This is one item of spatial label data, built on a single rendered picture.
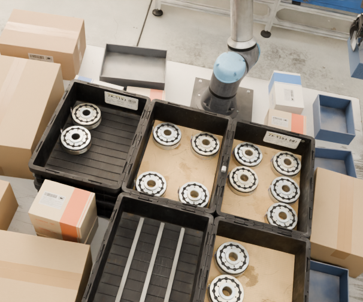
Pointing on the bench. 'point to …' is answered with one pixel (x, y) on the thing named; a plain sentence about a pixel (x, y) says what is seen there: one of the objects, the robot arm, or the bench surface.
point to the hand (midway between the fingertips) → (356, 47)
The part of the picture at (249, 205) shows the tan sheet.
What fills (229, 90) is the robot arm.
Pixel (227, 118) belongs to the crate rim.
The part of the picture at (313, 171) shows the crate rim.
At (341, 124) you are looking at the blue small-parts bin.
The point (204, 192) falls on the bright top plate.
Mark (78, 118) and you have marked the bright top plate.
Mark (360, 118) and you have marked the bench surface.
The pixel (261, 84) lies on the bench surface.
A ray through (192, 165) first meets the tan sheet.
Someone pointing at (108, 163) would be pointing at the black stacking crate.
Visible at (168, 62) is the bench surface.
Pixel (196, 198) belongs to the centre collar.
